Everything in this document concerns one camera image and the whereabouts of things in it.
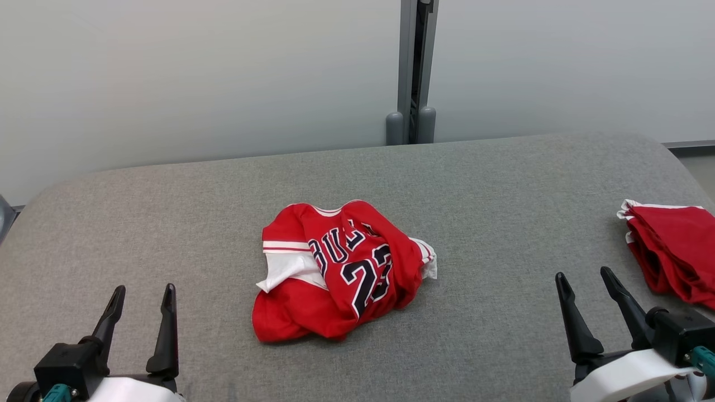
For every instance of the grey metal frame piece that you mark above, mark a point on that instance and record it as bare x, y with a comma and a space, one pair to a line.
5, 220

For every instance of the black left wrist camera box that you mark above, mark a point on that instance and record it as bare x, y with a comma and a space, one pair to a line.
70, 363

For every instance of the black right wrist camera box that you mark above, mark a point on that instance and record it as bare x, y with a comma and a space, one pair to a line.
678, 335

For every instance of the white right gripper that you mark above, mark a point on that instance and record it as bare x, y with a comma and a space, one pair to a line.
620, 379

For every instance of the red shorts with white stripes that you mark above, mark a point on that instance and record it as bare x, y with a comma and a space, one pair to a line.
676, 251

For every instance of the teal left camera connector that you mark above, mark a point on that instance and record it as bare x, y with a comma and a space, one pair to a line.
56, 393

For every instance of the teal camera connector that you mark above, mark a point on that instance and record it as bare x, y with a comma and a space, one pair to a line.
56, 393
705, 362

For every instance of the teal right camera connector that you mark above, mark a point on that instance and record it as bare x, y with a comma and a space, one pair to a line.
705, 362

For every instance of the grey metal partition post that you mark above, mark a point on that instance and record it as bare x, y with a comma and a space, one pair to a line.
413, 72

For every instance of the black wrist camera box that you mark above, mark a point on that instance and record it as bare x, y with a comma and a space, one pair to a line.
678, 335
70, 363

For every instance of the red Bulls 23 jersey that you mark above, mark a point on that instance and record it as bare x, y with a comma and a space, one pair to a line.
341, 273

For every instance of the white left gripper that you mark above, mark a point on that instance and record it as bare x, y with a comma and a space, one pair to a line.
134, 391

